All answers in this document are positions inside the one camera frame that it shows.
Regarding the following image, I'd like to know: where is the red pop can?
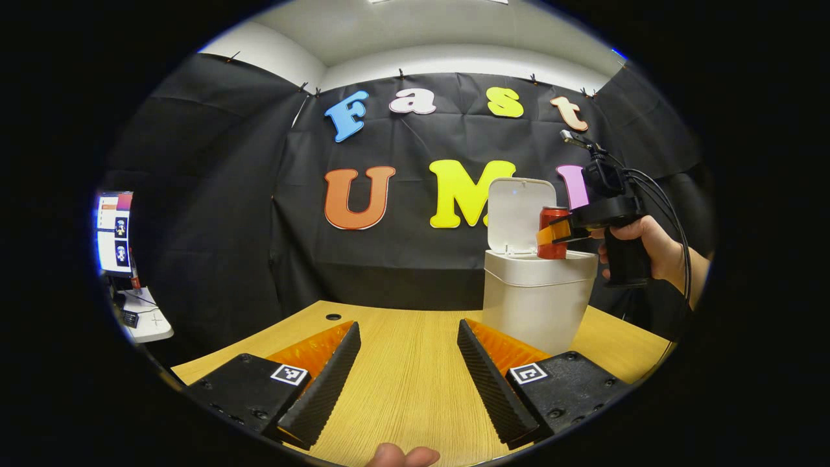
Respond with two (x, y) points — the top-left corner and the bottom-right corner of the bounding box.
(538, 206), (571, 260)

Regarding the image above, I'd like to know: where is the wooden desktop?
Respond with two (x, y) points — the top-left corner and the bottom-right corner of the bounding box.
(170, 300), (678, 467)

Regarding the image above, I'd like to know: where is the white side table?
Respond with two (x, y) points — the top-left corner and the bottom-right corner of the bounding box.
(115, 285), (174, 344)

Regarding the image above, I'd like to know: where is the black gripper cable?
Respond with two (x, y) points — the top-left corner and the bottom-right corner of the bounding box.
(621, 166), (694, 313)

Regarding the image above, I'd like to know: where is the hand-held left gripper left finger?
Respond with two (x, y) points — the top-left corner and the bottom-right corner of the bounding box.
(185, 320), (362, 451)

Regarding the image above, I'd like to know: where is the black backdrop cloth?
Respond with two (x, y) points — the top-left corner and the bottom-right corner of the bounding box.
(97, 53), (714, 364)

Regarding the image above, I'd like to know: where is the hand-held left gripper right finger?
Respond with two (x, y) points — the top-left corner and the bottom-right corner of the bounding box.
(457, 318), (633, 450)

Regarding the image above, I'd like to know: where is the white desktop garbage bin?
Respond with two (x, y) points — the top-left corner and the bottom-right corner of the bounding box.
(482, 177), (599, 356)

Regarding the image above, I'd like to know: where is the computer monitor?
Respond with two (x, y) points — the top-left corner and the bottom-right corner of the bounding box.
(96, 191), (134, 278)

